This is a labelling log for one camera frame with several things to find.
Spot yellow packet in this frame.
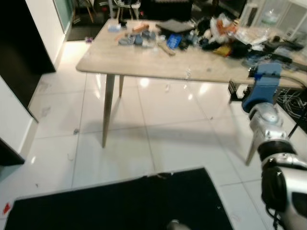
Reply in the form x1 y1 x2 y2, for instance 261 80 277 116
213 45 233 58

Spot clear plastic bag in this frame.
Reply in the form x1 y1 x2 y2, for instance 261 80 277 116
211 13 241 40

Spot blue printed box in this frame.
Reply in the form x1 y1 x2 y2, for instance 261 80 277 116
166 34 183 50

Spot wooden stick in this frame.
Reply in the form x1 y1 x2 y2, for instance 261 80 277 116
157 41 177 57

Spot clear water jug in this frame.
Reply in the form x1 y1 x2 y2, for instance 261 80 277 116
261 7 282 25

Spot light wooden table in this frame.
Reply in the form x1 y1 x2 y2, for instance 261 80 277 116
76 19 307 166

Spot grey blue device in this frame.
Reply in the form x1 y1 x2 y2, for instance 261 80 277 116
118 31 159 47

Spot orange block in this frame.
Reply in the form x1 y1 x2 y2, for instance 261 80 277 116
132 24 151 34

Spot grey robot leg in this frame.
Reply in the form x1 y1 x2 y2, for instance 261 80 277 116
167 220 193 230

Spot black floor mat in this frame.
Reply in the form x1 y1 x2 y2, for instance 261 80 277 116
4 167 235 230

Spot white cabinet with black base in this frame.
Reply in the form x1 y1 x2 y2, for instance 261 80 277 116
0 74 40 166

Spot tangled black cables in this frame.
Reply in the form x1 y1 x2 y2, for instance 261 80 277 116
277 89 307 123

